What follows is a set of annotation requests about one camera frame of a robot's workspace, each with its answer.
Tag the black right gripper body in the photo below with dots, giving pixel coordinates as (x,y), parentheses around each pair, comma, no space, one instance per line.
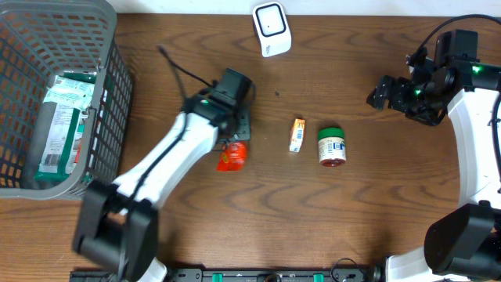
(417,100)

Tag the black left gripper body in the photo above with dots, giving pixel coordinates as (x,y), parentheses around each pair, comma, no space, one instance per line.
(242,131)

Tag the red snack bag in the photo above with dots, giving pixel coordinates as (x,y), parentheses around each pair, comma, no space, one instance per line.
(233,157)

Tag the small orange white box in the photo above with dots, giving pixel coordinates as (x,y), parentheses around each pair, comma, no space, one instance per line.
(297,135)

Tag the green white package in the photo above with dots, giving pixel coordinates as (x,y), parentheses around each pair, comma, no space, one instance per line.
(66,128)

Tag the light green wipes pack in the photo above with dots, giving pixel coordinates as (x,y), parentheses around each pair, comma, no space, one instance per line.
(71,93)

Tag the red stick sachet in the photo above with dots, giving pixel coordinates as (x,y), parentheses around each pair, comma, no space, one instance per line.
(77,157)

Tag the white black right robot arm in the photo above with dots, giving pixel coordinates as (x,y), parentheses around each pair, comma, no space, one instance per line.
(465,244)

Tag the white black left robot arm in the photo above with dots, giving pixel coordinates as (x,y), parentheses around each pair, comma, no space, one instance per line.
(118,223)

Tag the white barcode scanner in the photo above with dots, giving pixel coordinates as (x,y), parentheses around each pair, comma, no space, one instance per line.
(272,29)

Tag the green lid seasoning jar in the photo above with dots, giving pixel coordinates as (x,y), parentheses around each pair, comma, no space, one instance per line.
(331,146)

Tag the grey plastic laundry basket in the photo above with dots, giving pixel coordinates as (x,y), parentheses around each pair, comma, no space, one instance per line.
(42,39)

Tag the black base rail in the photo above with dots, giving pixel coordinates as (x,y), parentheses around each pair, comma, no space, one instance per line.
(343,274)

